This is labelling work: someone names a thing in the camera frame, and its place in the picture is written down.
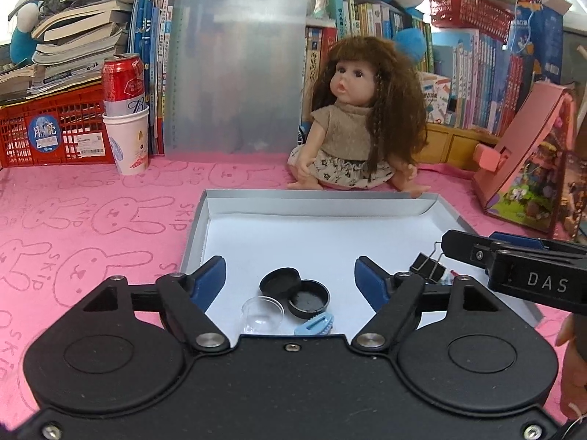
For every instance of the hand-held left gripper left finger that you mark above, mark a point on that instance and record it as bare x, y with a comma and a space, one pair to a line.
212, 277

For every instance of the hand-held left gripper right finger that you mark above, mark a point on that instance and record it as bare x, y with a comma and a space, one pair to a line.
367, 279

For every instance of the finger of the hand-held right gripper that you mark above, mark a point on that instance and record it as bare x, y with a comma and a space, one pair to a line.
465, 247
518, 239

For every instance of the black binder clip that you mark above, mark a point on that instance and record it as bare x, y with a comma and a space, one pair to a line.
426, 269

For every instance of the black round cap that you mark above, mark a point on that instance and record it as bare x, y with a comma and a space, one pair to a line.
309, 300
277, 282

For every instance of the shallow grey cardboard box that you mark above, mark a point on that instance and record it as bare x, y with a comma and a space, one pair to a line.
321, 238

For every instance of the light blue hair clip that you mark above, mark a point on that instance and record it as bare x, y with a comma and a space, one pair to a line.
314, 325

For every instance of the person's right hand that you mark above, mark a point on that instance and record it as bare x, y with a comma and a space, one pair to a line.
577, 371

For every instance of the pink triangular toy house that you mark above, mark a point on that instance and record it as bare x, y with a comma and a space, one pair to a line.
532, 165

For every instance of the wooden shelf box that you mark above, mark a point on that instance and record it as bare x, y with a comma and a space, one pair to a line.
458, 144

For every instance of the pink rabbit print cloth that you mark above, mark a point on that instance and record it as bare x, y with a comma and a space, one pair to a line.
91, 201

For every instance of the white printed product box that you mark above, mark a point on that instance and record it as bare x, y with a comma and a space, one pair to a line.
435, 96

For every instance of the brown haired doll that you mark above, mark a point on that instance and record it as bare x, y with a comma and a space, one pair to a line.
353, 123

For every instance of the white paper cup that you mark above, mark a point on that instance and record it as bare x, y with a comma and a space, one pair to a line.
128, 142

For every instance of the row of shelf books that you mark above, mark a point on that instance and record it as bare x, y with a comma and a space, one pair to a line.
477, 82

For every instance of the blue carton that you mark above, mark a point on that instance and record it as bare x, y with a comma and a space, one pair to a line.
545, 41

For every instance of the translucent clipboard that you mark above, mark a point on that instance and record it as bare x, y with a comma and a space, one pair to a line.
234, 68

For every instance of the red drink can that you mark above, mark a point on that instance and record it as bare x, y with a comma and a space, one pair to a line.
123, 82

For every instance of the red plastic basket with label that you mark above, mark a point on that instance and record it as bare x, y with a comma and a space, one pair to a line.
27, 146

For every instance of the row of thin blue books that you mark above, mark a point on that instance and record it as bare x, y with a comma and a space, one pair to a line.
151, 55

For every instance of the small red mesh basket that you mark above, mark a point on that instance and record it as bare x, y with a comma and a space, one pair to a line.
467, 9

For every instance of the stack of worn books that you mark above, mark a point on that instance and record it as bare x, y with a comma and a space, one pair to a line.
73, 41

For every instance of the blue plush behind book stack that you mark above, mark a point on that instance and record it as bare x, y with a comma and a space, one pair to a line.
25, 32

